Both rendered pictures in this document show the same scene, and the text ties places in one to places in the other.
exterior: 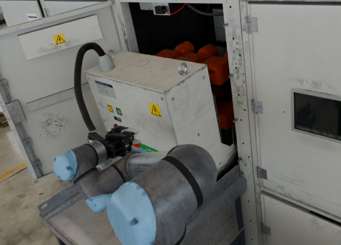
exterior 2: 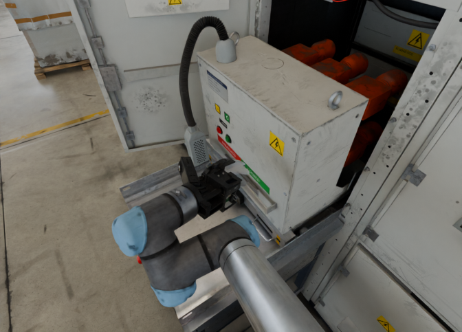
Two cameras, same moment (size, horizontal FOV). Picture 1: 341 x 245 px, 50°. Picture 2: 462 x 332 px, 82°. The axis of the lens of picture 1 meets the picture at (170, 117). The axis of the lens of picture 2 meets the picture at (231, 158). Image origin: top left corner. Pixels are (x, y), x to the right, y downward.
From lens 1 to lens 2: 0.65 m
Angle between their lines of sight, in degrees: 18
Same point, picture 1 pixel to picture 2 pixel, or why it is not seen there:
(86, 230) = not seen: hidden behind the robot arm
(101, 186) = (177, 278)
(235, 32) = (443, 64)
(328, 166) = not seen: outside the picture
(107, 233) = not seen: hidden behind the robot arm
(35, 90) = (136, 58)
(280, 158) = (408, 237)
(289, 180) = (405, 260)
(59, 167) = (118, 236)
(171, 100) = (305, 145)
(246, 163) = (354, 212)
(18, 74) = (117, 34)
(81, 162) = (154, 235)
